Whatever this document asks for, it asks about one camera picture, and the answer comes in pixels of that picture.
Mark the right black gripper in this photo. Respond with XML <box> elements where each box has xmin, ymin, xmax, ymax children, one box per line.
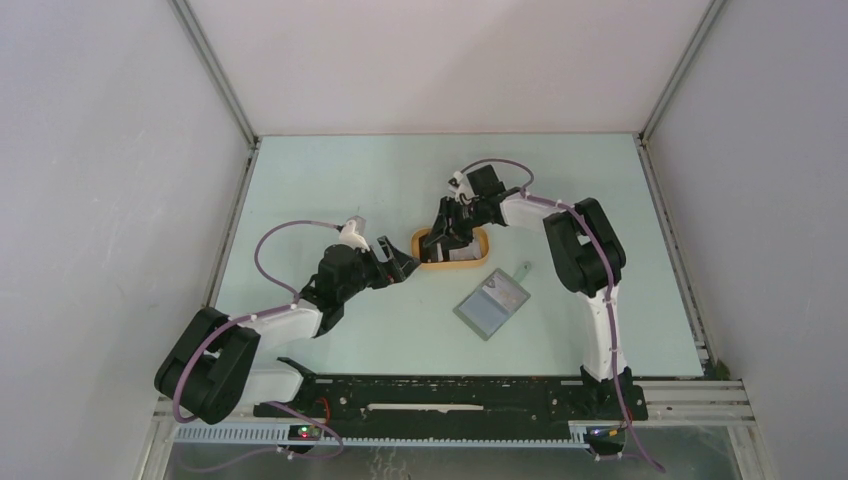
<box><xmin>424</xmin><ymin>195</ymin><xmax>487</xmax><ymax>252</ymax></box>

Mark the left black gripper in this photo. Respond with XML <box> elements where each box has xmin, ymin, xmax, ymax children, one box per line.
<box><xmin>338</xmin><ymin>236</ymin><xmax>418</xmax><ymax>302</ymax></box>

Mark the white printed credit card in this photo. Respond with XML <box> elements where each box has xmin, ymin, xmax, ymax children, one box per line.
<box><xmin>482</xmin><ymin>269</ymin><xmax>531</xmax><ymax>314</ymax></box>

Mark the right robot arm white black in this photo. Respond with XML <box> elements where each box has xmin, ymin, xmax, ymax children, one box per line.
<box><xmin>415</xmin><ymin>187</ymin><xmax>627</xmax><ymax>418</ymax></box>

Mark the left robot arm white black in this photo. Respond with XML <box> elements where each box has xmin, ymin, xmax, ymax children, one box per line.
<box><xmin>154</xmin><ymin>237</ymin><xmax>421</xmax><ymax>424</ymax></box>

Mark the stack of cards in tray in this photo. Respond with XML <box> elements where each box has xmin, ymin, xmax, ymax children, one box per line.
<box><xmin>449</xmin><ymin>241</ymin><xmax>484</xmax><ymax>262</ymax></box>

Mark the orange oval tray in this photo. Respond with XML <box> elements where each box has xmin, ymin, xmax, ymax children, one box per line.
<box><xmin>410</xmin><ymin>227</ymin><xmax>490</xmax><ymax>271</ymax></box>

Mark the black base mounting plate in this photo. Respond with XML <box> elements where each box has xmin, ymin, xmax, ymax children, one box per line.
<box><xmin>292</xmin><ymin>375</ymin><xmax>649</xmax><ymax>442</ymax></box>

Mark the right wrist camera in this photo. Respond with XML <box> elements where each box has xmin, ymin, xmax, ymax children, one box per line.
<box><xmin>448</xmin><ymin>171</ymin><xmax>475</xmax><ymax>205</ymax></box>

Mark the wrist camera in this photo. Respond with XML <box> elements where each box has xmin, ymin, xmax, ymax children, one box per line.
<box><xmin>338</xmin><ymin>215</ymin><xmax>370</xmax><ymax>251</ymax></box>
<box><xmin>448</xmin><ymin>171</ymin><xmax>475</xmax><ymax>205</ymax></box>

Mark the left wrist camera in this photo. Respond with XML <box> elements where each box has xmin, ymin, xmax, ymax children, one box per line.
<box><xmin>338</xmin><ymin>215</ymin><xmax>370</xmax><ymax>251</ymax></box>

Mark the aluminium frame rail front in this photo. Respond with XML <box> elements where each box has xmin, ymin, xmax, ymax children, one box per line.
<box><xmin>152</xmin><ymin>380</ymin><xmax>757</xmax><ymax>452</ymax></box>

